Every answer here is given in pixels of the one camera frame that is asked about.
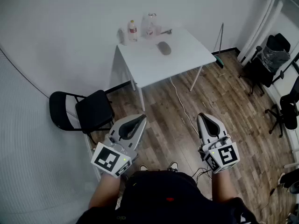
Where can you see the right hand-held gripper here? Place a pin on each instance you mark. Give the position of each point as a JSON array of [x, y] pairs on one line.
[[225, 156]]

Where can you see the black folding chair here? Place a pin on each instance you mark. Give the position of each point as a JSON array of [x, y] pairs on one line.
[[93, 111]]

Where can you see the black office chair with bag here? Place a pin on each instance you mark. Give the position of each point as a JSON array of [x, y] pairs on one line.
[[264, 71]]

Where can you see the red label water bottle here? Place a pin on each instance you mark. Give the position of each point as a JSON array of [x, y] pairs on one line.
[[132, 31]]

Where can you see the person's right forearm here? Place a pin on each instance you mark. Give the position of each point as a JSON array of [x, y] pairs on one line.
[[223, 185]]

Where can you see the white table leg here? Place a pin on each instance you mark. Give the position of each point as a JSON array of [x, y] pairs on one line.
[[195, 78], [141, 99]]

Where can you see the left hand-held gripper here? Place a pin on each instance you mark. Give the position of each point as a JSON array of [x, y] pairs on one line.
[[107, 158]]

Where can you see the white cup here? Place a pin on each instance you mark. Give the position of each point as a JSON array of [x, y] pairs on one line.
[[122, 37]]

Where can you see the large clear plastic jug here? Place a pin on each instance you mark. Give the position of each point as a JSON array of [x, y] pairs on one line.
[[149, 27]]

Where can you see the white vertical pipes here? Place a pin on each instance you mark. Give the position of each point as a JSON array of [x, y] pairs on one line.
[[259, 24]]

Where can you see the dark metal tool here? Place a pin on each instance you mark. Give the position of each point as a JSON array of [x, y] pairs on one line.
[[166, 31]]

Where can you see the person's left forearm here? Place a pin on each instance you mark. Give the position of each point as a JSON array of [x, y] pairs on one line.
[[105, 190]]

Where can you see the person's black clothing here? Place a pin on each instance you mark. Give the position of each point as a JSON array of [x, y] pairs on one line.
[[161, 195]]

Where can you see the person's right shoe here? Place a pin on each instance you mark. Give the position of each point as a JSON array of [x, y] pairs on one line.
[[173, 166]]

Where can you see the pink cup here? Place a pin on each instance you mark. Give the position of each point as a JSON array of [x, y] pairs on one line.
[[158, 29]]

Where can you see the broom with green head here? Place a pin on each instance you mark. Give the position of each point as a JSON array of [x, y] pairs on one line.
[[219, 59]]

